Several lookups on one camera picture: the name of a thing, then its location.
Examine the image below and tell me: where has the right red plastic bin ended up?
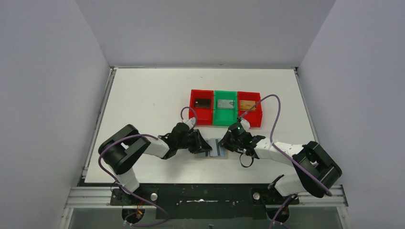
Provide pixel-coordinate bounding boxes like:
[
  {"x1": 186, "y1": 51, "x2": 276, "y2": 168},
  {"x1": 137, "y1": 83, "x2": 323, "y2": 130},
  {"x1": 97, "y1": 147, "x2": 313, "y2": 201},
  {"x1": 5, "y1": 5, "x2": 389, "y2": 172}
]
[{"x1": 237, "y1": 91, "x2": 263, "y2": 127}]

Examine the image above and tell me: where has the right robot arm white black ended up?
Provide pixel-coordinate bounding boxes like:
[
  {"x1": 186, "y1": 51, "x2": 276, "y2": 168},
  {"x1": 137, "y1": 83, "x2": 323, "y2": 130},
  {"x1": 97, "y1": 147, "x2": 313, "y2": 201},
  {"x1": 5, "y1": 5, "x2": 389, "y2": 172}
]
[{"x1": 219, "y1": 122, "x2": 342, "y2": 204}]

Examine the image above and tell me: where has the black credit card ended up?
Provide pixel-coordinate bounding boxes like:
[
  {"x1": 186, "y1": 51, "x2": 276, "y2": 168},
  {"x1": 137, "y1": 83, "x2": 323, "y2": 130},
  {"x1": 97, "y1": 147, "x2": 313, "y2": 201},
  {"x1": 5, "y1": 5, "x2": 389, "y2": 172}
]
[{"x1": 194, "y1": 98, "x2": 212, "y2": 109}]

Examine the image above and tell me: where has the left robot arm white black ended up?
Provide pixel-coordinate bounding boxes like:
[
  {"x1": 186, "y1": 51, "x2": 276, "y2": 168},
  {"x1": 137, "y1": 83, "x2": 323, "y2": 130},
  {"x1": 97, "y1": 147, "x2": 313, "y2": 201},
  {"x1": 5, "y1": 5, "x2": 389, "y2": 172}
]
[{"x1": 98, "y1": 122, "x2": 212, "y2": 204}]

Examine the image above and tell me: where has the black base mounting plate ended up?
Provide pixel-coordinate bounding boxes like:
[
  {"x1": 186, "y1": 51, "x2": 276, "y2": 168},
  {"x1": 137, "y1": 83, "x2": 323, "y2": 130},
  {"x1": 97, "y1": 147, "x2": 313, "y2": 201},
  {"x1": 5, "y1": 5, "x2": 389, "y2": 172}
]
[{"x1": 102, "y1": 182, "x2": 299, "y2": 222}]

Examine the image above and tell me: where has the silver credit card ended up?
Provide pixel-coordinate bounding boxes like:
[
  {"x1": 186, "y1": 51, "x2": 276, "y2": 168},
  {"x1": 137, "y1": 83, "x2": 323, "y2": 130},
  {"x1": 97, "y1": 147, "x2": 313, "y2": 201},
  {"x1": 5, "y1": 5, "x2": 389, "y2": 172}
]
[{"x1": 216, "y1": 99, "x2": 234, "y2": 109}]

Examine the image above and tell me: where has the left red plastic bin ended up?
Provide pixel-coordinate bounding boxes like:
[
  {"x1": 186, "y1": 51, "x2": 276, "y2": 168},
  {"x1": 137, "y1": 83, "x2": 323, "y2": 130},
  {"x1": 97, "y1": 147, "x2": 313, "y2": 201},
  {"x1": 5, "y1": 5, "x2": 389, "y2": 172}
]
[{"x1": 189, "y1": 89, "x2": 214, "y2": 125}]

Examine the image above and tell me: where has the green plastic bin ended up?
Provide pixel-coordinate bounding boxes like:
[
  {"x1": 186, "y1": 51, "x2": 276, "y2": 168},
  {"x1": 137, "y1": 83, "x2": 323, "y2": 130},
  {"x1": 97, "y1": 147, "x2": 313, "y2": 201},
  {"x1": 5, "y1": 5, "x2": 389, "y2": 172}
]
[{"x1": 213, "y1": 90, "x2": 237, "y2": 126}]

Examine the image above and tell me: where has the red plastic bin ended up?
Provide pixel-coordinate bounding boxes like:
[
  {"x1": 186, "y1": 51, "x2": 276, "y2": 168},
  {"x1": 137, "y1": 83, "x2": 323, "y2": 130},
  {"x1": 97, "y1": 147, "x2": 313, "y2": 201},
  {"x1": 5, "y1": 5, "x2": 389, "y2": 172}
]
[
  {"x1": 237, "y1": 91, "x2": 263, "y2": 127},
  {"x1": 189, "y1": 89, "x2": 214, "y2": 125}
]

